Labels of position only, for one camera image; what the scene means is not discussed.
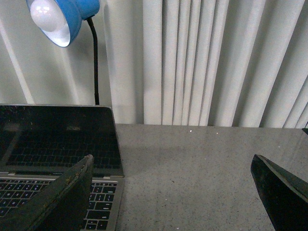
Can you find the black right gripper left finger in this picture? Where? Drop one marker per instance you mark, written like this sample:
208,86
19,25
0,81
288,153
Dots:
60,206

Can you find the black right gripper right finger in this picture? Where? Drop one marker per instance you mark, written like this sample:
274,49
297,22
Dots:
283,195

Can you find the grey laptop computer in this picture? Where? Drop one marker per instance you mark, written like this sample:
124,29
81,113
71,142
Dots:
38,143

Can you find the white pleated curtain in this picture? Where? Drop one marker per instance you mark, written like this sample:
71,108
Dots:
241,63

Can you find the blue desk lamp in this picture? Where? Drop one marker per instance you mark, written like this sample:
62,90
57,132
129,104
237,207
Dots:
60,21

